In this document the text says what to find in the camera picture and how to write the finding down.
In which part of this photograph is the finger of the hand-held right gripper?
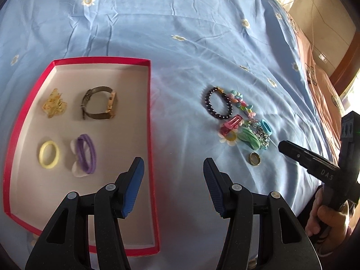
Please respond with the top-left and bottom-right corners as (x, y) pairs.
(281, 140), (340, 172)
(278, 144), (339, 181)

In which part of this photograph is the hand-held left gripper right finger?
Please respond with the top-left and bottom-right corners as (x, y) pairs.
(203, 157), (322, 270)

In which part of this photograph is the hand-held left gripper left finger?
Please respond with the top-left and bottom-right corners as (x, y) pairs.
(25, 157), (145, 270)

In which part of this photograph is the clear crystal bead bracelet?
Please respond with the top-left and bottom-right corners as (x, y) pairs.
(245, 119), (271, 150)

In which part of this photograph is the blue hair ring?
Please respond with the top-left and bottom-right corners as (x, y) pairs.
(260, 119), (273, 136)

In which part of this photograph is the green hair tie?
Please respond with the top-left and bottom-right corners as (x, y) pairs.
(238, 126), (262, 150)

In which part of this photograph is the pink hair clip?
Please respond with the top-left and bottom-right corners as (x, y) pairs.
(220, 114), (244, 136)

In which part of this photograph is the dark bead bracelet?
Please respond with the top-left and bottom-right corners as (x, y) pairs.
(204, 87), (233, 119)

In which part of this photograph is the red cardboard tray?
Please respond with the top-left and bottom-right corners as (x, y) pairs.
(3, 58), (161, 257)

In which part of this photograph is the colourful bead bracelet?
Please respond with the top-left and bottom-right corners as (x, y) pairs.
(230, 89), (256, 119)

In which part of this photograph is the person's right hand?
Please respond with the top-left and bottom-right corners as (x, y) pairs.
(305, 187), (352, 238)

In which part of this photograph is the orange printed bed sheet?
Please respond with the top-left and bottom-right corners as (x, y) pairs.
(281, 8), (351, 149)

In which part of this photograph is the gold mesh-band wristwatch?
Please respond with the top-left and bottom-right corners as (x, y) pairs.
(81, 86), (119, 120)

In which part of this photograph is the yellow hair claw clip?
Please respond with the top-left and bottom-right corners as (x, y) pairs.
(42, 88), (68, 118)

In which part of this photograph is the purple hair tie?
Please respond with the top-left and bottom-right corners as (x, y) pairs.
(76, 134), (97, 173)

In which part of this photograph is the yellow hair ring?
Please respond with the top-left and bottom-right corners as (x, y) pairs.
(38, 140), (60, 170)

